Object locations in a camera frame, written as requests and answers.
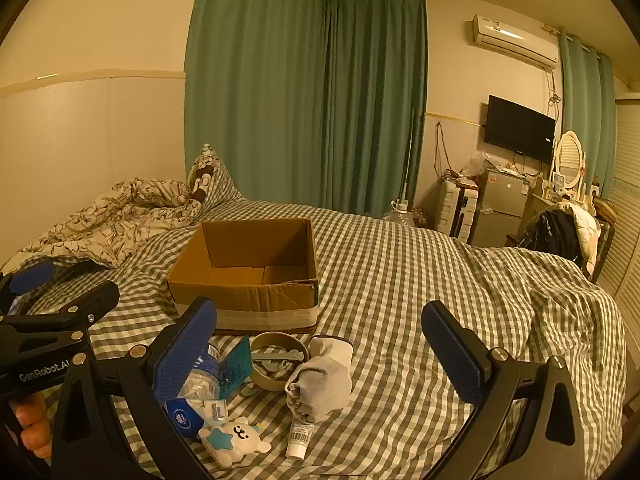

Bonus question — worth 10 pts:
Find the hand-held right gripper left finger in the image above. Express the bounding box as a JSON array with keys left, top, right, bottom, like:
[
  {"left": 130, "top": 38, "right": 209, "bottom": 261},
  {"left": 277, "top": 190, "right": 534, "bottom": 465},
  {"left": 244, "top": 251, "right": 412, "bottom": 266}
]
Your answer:
[{"left": 50, "top": 297, "right": 217, "bottom": 480}]

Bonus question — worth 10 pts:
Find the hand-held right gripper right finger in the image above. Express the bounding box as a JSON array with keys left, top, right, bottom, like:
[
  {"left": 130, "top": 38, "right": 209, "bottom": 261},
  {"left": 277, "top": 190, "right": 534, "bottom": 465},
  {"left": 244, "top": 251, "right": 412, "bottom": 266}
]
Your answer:
[{"left": 421, "top": 301, "right": 597, "bottom": 480}]

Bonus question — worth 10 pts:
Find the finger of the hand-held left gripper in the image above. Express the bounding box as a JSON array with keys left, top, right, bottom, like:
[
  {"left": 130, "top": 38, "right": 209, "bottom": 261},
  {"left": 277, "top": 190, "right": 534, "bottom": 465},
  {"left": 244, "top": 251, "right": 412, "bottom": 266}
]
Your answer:
[
  {"left": 0, "top": 280, "right": 121, "bottom": 343},
  {"left": 0, "top": 260, "right": 57, "bottom": 311}
]

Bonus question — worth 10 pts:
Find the person's left hand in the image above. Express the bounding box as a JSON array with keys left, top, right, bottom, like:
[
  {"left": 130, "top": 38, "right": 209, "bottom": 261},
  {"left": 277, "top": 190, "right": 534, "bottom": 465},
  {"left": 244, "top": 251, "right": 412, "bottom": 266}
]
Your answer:
[{"left": 11, "top": 391, "right": 54, "bottom": 461}]

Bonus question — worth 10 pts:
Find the clear plastic bottle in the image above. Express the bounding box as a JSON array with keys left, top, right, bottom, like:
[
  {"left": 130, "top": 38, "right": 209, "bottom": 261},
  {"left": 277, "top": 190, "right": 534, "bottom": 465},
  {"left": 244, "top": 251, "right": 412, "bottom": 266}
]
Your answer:
[{"left": 172, "top": 342, "right": 224, "bottom": 402}]

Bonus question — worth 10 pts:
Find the teal card packet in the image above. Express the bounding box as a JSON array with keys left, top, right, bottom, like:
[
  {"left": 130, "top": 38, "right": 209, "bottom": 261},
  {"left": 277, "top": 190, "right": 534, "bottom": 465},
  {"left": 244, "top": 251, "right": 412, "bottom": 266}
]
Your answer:
[{"left": 218, "top": 335, "right": 253, "bottom": 396}]

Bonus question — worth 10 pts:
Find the small white packet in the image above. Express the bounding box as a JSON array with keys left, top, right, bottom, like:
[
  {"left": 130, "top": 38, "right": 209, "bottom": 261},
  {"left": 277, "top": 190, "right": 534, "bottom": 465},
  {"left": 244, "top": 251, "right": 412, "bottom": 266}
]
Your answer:
[{"left": 192, "top": 397, "right": 229, "bottom": 424}]

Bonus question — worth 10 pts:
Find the blue round tin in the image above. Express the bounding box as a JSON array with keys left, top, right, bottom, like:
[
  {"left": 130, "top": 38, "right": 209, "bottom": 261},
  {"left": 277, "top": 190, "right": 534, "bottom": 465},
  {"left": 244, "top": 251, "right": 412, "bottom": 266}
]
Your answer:
[{"left": 165, "top": 397, "right": 199, "bottom": 437}]

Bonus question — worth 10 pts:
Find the open cardboard box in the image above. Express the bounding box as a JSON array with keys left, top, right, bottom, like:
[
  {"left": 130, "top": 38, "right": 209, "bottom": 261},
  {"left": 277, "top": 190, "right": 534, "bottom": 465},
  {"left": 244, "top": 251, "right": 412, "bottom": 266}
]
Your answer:
[{"left": 166, "top": 217, "right": 320, "bottom": 334}]

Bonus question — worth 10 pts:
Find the floral quilt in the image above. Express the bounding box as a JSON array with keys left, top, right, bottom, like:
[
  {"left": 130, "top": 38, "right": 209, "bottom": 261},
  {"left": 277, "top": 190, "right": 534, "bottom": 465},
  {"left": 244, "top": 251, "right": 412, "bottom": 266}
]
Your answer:
[{"left": 15, "top": 176, "right": 207, "bottom": 269}]

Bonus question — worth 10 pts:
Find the silver metal piece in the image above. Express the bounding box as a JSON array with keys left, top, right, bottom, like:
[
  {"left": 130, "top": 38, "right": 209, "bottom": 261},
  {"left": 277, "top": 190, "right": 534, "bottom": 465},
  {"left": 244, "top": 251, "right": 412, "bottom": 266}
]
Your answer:
[{"left": 251, "top": 349, "right": 297, "bottom": 374}]

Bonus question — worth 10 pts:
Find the beige tape roll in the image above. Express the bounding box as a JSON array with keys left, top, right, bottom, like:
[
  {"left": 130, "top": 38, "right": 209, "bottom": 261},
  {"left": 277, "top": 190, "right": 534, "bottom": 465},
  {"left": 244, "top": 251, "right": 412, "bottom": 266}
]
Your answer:
[{"left": 249, "top": 331, "right": 307, "bottom": 392}]

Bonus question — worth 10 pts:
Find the white bear toy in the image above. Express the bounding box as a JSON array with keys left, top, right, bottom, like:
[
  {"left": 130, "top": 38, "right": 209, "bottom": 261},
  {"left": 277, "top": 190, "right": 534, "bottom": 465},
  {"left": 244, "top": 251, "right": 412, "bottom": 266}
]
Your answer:
[{"left": 198, "top": 416, "right": 274, "bottom": 469}]

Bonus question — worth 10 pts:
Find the white knit glove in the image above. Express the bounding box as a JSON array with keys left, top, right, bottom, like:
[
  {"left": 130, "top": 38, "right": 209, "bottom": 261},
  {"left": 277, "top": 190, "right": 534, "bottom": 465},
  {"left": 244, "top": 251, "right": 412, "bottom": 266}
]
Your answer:
[{"left": 285, "top": 336, "right": 354, "bottom": 424}]

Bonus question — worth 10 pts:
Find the small white tube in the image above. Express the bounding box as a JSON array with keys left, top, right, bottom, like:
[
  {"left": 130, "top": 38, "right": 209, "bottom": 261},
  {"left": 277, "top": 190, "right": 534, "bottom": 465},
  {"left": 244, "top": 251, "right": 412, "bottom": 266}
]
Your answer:
[{"left": 285, "top": 417, "right": 316, "bottom": 459}]

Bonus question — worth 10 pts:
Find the clear water jug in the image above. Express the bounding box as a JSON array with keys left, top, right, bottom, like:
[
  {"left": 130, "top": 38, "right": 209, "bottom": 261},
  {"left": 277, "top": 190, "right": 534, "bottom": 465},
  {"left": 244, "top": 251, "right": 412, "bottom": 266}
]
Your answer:
[{"left": 384, "top": 199, "right": 419, "bottom": 229}]

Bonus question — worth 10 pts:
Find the white ribbed suitcase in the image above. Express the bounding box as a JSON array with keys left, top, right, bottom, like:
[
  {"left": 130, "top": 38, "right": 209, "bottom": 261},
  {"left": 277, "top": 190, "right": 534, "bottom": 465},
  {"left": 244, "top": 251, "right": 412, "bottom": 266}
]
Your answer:
[{"left": 434, "top": 178, "right": 481, "bottom": 244}]

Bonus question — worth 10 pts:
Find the grey small fridge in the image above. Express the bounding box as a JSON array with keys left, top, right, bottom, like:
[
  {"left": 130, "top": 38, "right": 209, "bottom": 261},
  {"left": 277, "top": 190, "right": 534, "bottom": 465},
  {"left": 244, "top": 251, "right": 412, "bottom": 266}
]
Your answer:
[{"left": 470, "top": 167, "right": 531, "bottom": 249}]

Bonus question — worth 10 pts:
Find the black jacket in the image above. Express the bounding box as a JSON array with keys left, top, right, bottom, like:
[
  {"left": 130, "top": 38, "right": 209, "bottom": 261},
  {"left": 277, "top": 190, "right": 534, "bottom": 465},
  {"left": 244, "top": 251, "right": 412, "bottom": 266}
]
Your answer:
[{"left": 520, "top": 208, "right": 584, "bottom": 267}]

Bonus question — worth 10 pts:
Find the brown patterned pillow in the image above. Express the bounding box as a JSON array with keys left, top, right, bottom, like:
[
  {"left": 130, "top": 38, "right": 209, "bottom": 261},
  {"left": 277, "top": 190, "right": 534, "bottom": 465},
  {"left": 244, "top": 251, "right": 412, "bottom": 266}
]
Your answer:
[{"left": 186, "top": 144, "right": 224, "bottom": 206}]

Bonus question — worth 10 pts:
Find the checked pillow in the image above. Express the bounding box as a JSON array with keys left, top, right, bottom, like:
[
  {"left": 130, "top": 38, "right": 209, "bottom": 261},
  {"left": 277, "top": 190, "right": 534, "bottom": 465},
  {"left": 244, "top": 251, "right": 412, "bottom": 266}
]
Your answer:
[{"left": 200, "top": 160, "right": 249, "bottom": 209}]

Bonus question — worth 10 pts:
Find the white dressing table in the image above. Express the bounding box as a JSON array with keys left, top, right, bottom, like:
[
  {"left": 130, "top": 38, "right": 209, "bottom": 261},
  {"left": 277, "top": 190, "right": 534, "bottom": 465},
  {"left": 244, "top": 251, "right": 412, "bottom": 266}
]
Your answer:
[{"left": 530, "top": 175, "right": 601, "bottom": 222}]

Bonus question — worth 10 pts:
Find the white jacket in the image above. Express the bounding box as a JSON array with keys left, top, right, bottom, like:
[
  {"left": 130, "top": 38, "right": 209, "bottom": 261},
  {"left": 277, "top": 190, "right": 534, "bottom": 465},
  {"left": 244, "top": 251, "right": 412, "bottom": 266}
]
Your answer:
[{"left": 557, "top": 200, "right": 602, "bottom": 277}]

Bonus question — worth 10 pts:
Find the clear plastic bag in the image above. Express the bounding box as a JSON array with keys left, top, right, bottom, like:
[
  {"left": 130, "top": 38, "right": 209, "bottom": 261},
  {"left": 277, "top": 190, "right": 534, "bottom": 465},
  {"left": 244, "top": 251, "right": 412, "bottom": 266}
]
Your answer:
[{"left": 460, "top": 152, "right": 489, "bottom": 182}]

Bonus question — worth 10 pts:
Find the wooden chair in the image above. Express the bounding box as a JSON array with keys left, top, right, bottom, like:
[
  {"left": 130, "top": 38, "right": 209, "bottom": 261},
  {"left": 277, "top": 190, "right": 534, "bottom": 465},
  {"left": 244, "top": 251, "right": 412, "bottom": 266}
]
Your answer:
[{"left": 590, "top": 199, "right": 619, "bottom": 282}]

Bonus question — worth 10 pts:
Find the thin metal pole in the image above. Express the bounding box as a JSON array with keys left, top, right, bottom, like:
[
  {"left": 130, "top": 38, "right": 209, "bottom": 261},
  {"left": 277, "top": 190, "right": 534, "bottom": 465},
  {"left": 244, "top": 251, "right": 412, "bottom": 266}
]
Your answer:
[{"left": 400, "top": 107, "right": 419, "bottom": 207}]

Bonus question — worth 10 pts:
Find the oval white mirror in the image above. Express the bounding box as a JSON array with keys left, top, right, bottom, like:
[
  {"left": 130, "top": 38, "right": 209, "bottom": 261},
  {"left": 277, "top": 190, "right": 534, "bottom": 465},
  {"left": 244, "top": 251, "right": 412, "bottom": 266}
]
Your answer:
[{"left": 552, "top": 131, "right": 587, "bottom": 194}]

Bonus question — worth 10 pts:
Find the white louvre wardrobe door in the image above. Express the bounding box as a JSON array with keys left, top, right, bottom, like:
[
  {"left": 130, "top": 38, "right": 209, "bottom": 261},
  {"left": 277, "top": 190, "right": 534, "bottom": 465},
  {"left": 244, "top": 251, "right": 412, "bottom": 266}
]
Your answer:
[{"left": 597, "top": 95, "right": 640, "bottom": 352}]

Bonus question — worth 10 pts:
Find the green curtain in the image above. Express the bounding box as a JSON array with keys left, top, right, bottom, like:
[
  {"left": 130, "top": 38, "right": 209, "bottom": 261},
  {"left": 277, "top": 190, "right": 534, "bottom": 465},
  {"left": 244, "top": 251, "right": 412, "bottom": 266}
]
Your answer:
[
  {"left": 184, "top": 0, "right": 332, "bottom": 207},
  {"left": 325, "top": 0, "right": 429, "bottom": 217},
  {"left": 557, "top": 27, "right": 617, "bottom": 202}
]

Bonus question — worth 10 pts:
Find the white air conditioner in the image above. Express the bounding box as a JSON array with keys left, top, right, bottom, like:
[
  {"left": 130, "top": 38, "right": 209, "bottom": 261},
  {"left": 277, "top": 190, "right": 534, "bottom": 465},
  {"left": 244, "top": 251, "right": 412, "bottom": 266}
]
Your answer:
[{"left": 467, "top": 14, "right": 559, "bottom": 72}]

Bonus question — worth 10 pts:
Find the black wall television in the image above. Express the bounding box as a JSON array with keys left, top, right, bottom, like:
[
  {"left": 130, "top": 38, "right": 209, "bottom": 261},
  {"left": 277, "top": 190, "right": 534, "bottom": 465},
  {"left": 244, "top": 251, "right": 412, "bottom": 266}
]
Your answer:
[{"left": 482, "top": 95, "right": 557, "bottom": 163}]

